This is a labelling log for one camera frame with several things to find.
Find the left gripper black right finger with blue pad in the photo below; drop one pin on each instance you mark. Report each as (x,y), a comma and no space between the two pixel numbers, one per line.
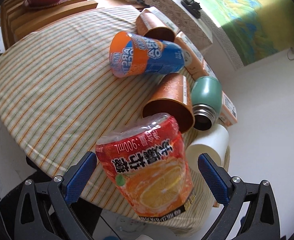
(261,220)

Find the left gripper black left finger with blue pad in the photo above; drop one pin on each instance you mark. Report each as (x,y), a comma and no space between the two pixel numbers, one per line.
(44,209)

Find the red orange plastic drink cup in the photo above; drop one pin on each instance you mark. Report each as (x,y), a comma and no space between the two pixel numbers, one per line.
(146,161)

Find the white paper cup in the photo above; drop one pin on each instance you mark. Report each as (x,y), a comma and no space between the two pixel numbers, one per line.
(214,142)

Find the brown paper cup front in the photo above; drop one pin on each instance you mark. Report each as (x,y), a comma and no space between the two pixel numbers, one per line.
(172,96)

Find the brown paper cup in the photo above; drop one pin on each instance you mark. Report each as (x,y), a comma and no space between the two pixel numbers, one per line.
(172,96)
(149,25)

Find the brown paper cup rear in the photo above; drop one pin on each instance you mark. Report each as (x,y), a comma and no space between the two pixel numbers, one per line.
(149,25)

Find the orange white box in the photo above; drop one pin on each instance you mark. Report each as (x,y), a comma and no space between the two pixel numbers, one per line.
(161,16)
(228,113)
(203,70)
(193,59)

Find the striped tablecloth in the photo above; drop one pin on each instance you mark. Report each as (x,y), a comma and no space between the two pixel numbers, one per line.
(58,95)

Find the green metal thermos bottle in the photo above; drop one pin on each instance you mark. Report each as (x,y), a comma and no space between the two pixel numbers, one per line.
(206,98)

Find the wooden slatted bench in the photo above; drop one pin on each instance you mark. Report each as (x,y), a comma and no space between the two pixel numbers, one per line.
(18,19)

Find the black teapot on tray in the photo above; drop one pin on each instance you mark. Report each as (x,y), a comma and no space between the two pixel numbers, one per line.
(192,7)

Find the low table with lace cloth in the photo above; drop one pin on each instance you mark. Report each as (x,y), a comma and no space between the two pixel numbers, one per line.
(195,29)

